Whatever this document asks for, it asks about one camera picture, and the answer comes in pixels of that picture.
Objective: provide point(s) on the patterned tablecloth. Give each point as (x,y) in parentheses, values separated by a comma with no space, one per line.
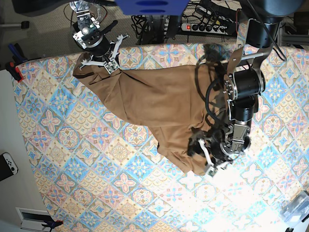
(97,173)

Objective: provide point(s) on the white floor vent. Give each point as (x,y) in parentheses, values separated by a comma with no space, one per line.
(32,220)

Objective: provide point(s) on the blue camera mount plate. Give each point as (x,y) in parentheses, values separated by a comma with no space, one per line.
(152,7)

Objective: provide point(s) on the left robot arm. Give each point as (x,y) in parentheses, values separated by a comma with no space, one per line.
(241,82)

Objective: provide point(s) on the brown t-shirt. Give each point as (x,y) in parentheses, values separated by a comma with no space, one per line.
(168,101)

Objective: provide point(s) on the white power strip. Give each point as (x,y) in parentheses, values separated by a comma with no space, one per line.
(194,27)

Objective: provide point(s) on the game console with white controller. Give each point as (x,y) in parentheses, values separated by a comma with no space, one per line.
(8,167)

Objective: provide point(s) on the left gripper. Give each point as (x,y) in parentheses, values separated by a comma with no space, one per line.
(219,147)

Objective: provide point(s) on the clear plastic box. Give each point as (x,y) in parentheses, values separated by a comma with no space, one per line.
(297,210)

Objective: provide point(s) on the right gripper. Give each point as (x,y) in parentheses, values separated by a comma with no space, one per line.
(101,52)

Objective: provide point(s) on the blue handled tool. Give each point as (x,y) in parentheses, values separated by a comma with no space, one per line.
(18,55)

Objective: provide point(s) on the black clamp bottom edge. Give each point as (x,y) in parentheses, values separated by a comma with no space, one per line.
(50,223)

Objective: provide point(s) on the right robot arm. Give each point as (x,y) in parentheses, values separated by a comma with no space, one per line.
(88,34)

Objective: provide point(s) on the red and black clamp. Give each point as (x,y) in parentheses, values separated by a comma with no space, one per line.
(14,71)

